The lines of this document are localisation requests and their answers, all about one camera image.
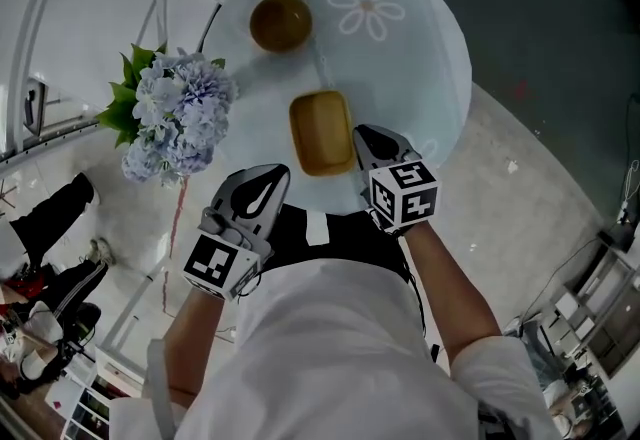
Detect person's right forearm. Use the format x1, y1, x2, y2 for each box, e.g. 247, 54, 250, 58
401, 219, 504, 370

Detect round glass table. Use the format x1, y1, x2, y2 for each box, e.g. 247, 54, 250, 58
202, 0, 474, 218

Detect grey shelf unit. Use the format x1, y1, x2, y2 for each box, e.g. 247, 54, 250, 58
543, 221, 640, 382

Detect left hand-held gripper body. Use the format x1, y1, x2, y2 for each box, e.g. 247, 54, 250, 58
182, 163, 292, 302

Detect person's black trousers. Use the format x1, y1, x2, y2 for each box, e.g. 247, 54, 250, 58
261, 202, 409, 280

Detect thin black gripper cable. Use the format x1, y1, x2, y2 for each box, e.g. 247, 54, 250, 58
399, 255, 429, 342

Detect person's left forearm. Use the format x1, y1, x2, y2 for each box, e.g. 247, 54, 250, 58
163, 284, 242, 410

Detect white low cabinet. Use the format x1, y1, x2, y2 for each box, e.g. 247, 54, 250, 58
43, 346, 147, 440

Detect blue flower bouquet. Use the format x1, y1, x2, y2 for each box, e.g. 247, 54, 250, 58
95, 42, 240, 188

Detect black floor cable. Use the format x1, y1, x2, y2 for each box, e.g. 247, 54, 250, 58
519, 236, 602, 325

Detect yellow rectangular container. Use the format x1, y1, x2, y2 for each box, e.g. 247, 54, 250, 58
288, 89, 357, 179

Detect brown round bowl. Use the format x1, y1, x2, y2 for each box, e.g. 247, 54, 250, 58
248, 0, 315, 55

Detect person's white shirt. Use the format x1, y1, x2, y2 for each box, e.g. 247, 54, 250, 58
107, 257, 565, 440

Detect white metal frame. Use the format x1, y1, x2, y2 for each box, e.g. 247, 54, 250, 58
0, 0, 171, 164

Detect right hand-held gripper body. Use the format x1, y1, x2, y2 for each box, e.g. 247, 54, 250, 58
352, 123, 443, 236

